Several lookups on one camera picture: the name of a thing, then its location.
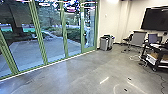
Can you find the grey trash bin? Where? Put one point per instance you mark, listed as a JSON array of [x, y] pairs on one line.
[[104, 43]]

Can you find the green framed glass door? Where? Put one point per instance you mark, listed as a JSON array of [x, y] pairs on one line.
[[96, 23]]

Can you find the grey bin with green lid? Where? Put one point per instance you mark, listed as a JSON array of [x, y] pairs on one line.
[[111, 40]]

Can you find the black wheeled cart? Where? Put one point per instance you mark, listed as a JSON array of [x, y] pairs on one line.
[[156, 56]]

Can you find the black chair by wall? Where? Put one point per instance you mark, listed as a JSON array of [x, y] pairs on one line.
[[138, 38]]

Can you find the black wall television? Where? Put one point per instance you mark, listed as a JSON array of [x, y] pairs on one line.
[[155, 18]]

